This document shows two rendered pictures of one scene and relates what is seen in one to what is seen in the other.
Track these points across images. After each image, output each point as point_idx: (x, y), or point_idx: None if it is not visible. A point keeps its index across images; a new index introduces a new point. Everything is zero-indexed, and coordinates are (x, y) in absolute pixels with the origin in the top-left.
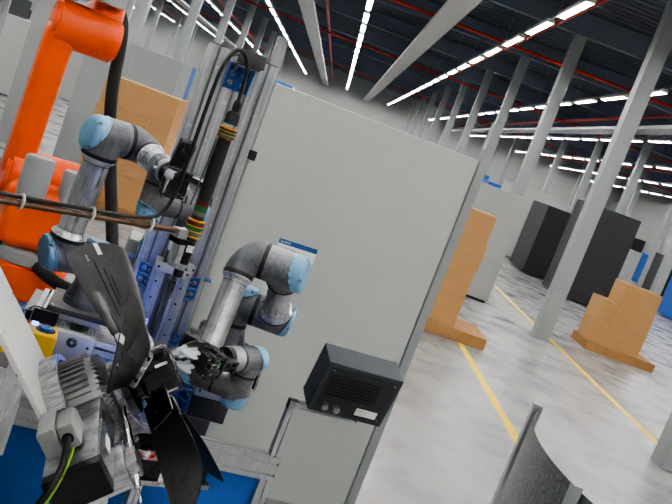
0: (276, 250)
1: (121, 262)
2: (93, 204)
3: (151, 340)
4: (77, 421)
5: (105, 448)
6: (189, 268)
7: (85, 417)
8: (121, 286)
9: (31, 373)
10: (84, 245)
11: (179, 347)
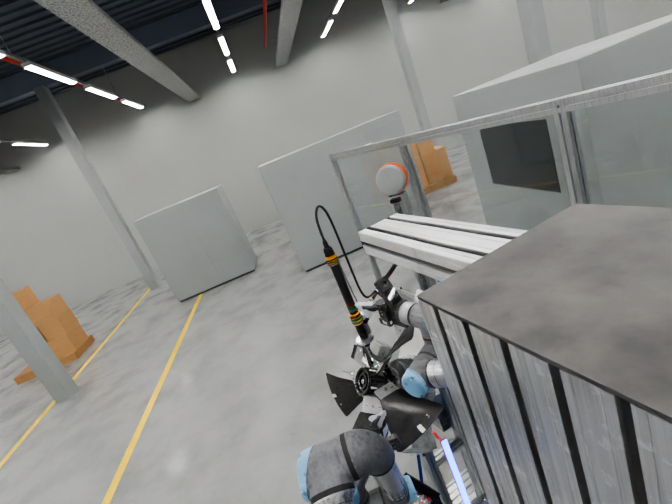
0: (333, 437)
1: (404, 336)
2: None
3: (377, 370)
4: (373, 346)
5: (361, 355)
6: (357, 337)
7: (382, 361)
8: (396, 341)
9: (411, 347)
10: None
11: (381, 412)
